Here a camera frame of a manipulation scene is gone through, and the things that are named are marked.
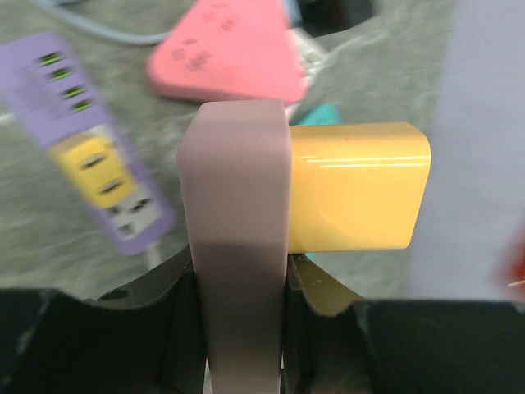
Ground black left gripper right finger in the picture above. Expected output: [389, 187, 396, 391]
[282, 254, 524, 393]

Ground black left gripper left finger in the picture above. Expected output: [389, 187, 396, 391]
[1, 248, 205, 394]

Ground white cable of purple strip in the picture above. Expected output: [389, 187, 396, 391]
[145, 240, 163, 270]

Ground yellow USB charger plug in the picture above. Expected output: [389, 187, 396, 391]
[289, 121, 431, 254]

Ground red cube socket adapter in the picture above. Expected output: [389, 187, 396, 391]
[495, 230, 524, 299]

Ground pink long power strip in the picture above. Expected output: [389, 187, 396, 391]
[177, 99, 292, 393]

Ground purple USB power strip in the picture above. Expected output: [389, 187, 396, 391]
[1, 31, 176, 255]

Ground pink triangular socket adapter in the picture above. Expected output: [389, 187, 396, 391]
[146, 1, 307, 104]

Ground teal triangular socket adapter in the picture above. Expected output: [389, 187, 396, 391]
[297, 103, 342, 126]

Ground white USB power strip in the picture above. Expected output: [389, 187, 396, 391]
[288, 27, 328, 97]

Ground light blue power cable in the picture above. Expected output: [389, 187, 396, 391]
[39, 0, 177, 47]

